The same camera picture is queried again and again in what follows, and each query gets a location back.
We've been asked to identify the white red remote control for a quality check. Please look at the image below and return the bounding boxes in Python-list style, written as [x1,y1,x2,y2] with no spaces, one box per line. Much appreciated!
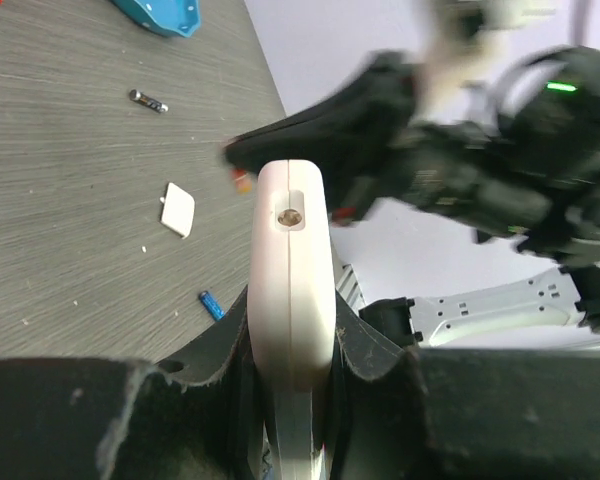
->
[247,160,336,479]

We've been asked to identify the blue AAA battery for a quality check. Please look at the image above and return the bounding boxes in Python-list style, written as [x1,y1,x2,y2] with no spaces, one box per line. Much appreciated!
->
[198,290,225,321]

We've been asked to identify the black AAA battery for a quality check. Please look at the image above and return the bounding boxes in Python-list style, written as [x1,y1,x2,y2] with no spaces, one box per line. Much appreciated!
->
[128,89,169,114]

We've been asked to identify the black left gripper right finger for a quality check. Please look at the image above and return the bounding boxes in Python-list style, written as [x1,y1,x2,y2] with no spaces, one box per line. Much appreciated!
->
[326,300,600,479]

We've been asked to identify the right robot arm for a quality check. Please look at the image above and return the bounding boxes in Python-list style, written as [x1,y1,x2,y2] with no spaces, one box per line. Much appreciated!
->
[224,47,600,353]

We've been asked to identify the blue polka dot plate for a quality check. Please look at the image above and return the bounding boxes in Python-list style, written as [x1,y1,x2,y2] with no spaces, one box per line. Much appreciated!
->
[112,0,201,38]

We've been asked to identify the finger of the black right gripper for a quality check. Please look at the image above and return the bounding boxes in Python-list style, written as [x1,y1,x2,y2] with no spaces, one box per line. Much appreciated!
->
[223,50,419,173]

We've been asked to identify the white battery cover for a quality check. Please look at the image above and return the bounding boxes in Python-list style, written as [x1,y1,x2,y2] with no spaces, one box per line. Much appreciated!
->
[160,182,195,239]

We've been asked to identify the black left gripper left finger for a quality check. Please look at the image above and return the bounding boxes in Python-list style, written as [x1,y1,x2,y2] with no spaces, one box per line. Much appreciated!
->
[0,297,255,479]

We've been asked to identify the red AAA battery front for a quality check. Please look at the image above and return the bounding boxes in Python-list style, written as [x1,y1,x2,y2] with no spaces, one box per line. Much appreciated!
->
[231,169,252,194]

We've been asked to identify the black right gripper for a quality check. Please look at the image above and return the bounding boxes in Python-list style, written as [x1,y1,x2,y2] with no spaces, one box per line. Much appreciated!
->
[332,46,600,268]

